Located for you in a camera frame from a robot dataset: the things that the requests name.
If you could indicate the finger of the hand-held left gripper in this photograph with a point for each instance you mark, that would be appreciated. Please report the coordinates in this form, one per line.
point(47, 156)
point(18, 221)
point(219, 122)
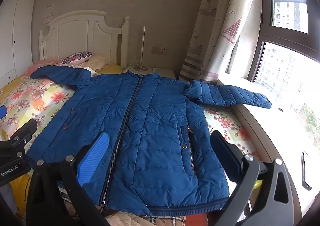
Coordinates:
point(2, 113)
point(25, 133)

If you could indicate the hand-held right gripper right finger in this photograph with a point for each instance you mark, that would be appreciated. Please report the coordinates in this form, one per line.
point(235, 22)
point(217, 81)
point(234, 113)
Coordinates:
point(232, 155)

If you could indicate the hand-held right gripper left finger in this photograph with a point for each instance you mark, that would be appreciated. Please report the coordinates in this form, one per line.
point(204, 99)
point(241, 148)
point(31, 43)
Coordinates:
point(93, 161)

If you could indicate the blue puffer jacket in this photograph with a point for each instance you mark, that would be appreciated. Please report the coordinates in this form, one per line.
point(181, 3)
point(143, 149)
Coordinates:
point(150, 128)

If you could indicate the floral bedsheet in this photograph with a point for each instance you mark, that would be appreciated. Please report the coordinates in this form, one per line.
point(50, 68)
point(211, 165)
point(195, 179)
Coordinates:
point(37, 98)

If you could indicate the white windowsill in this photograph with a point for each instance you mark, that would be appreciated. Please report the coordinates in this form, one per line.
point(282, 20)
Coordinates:
point(275, 128)

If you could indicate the white wardrobe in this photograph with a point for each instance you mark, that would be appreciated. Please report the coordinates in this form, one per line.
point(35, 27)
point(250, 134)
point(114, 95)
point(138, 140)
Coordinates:
point(15, 28)

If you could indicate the plaid blanket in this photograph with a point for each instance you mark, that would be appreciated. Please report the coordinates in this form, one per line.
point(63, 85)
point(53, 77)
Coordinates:
point(170, 221)

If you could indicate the patterned round pillow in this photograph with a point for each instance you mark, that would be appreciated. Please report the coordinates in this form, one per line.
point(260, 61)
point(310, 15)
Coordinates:
point(77, 57)

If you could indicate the yellow sheet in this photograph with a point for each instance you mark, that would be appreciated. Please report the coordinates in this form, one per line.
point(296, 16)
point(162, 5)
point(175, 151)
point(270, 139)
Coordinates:
point(112, 68)

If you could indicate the cream pillow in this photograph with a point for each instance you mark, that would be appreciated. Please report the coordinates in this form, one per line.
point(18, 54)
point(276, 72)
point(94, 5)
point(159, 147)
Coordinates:
point(98, 62)

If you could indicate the white wooden headboard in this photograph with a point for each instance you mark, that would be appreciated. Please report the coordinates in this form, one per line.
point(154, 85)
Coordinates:
point(75, 33)

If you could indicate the white nightstand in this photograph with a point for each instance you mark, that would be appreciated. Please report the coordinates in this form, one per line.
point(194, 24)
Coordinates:
point(162, 72)

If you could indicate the sailboat print curtain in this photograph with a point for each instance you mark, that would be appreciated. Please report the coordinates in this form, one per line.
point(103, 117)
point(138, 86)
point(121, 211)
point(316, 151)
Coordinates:
point(225, 28)

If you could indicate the black angled bracket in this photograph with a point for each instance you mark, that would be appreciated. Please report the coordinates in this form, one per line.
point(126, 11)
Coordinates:
point(306, 173)

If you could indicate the dark window frame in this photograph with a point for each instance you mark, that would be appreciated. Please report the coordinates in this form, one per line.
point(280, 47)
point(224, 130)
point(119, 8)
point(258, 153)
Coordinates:
point(265, 28)

